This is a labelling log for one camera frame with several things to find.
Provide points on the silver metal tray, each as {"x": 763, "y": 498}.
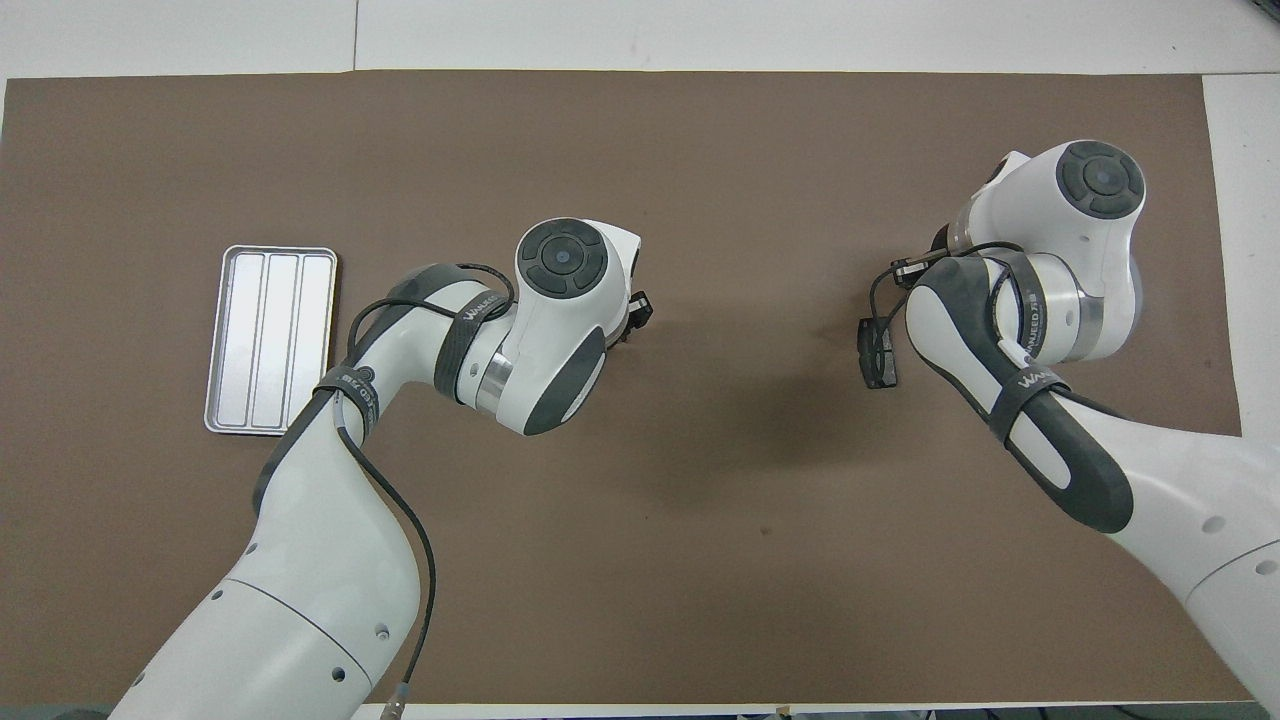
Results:
{"x": 270, "y": 340}

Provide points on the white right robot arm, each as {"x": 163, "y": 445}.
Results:
{"x": 1060, "y": 240}

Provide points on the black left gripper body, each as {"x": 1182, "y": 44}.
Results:
{"x": 640, "y": 312}

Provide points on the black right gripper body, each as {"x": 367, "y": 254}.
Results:
{"x": 948, "y": 243}

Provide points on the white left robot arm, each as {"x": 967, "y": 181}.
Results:
{"x": 330, "y": 560}

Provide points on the brown table mat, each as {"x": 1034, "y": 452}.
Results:
{"x": 700, "y": 150}

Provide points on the short grey brake pad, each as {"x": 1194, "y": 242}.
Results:
{"x": 880, "y": 370}

